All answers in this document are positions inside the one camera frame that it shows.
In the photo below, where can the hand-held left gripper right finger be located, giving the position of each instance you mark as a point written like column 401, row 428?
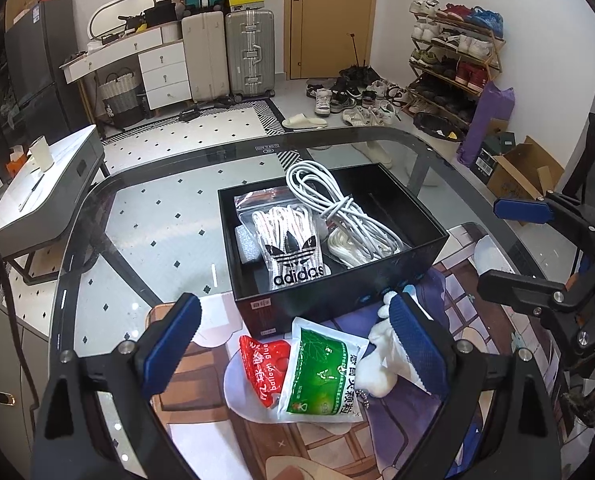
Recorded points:
column 420, row 345

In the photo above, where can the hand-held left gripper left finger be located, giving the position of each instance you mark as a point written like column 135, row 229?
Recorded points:
column 170, row 345

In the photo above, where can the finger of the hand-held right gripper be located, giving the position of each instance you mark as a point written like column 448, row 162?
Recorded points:
column 520, row 209
column 517, row 290

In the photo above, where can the white plush toy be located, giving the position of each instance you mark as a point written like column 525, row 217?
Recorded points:
column 385, row 360

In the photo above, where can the red sachet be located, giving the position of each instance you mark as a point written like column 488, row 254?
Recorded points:
column 262, row 365

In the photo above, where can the black cardboard box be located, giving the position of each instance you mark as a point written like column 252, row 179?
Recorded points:
column 327, row 305

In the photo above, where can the green sachet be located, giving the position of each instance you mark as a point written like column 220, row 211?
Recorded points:
column 317, row 375

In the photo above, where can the white shoelace bundle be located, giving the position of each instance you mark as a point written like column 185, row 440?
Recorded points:
column 347, row 252

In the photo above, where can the white foam piece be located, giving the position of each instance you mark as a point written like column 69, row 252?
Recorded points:
column 247, row 245

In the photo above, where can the zip bag with shoelaces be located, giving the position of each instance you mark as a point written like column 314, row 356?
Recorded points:
column 287, row 240

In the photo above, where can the open cardboard box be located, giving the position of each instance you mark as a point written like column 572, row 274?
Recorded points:
column 522, row 175

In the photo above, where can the dark green box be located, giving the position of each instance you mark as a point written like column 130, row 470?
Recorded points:
column 495, row 152

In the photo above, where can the purple yoga mat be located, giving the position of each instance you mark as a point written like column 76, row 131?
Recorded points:
column 487, row 120

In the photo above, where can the black lined waste bin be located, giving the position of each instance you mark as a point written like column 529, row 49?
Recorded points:
column 435, row 127

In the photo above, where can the printed desk mat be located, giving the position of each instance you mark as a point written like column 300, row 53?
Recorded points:
column 327, row 455

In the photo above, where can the wooden shoe rack with shoes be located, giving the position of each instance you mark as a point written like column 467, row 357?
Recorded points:
column 452, row 65

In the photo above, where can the grey cabinet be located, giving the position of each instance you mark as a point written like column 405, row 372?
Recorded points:
column 7, row 360

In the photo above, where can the pile of shoes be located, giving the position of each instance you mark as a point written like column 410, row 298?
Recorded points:
column 357, row 100

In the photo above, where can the grey coffee table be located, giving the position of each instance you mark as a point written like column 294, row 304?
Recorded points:
column 57, row 170

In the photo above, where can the black umbrella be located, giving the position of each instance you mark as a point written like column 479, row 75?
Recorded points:
column 357, row 72

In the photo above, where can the white cup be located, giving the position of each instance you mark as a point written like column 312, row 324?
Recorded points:
column 41, row 152

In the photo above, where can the beige slipper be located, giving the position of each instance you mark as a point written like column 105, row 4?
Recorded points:
column 305, row 121

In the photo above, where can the orange box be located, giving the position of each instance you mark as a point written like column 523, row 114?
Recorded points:
column 16, row 162

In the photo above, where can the wicker laundry basket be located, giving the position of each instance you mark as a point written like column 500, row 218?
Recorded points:
column 120, row 100

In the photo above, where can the wooden door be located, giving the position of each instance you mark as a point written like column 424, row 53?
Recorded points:
column 332, row 30

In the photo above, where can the white dressing table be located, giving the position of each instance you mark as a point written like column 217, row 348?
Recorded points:
column 165, row 65

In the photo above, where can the beige suitcase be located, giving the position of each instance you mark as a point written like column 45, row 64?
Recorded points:
column 205, row 55

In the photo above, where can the silver suitcase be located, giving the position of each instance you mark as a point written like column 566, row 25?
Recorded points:
column 250, row 52

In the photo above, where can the grey refrigerator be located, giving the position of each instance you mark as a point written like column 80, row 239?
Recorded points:
column 47, row 50

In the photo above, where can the black bag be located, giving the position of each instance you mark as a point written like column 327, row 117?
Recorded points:
column 160, row 14

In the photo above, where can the oval white-framed mirror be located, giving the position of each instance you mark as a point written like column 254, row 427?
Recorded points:
column 122, row 7

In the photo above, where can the black yellow shoe box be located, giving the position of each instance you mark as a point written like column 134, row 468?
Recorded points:
column 245, row 4

